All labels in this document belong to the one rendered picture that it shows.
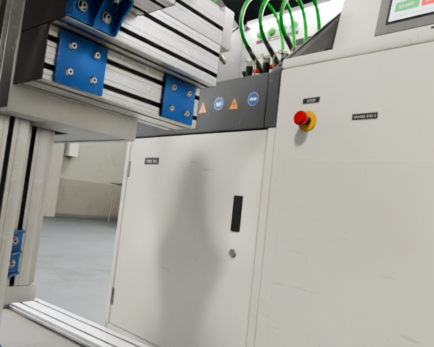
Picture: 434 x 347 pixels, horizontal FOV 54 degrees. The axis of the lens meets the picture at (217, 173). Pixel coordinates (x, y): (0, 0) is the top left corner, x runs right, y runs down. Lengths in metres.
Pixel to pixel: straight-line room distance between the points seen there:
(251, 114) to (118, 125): 0.45
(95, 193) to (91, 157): 0.90
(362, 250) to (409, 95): 0.35
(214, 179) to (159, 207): 0.27
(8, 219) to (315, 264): 0.66
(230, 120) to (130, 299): 0.72
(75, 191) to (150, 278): 9.34
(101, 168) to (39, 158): 10.23
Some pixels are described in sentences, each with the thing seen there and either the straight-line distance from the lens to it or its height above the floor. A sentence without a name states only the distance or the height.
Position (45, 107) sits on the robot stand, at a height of 0.70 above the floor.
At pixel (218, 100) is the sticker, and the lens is 1.33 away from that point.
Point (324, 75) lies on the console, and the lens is 1.11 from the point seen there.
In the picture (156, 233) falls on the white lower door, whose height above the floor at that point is 0.45.
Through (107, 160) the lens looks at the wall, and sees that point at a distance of 11.27.
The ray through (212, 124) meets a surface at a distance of 1.32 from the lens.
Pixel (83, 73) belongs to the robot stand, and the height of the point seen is 0.75.
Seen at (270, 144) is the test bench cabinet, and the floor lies 0.74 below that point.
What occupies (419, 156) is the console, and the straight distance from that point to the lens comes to 0.96.
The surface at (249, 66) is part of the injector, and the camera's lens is 1.63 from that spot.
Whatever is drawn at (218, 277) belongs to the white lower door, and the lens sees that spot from 1.24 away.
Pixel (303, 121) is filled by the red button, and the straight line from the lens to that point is 1.06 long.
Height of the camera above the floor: 0.55
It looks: 5 degrees up
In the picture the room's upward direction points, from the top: 6 degrees clockwise
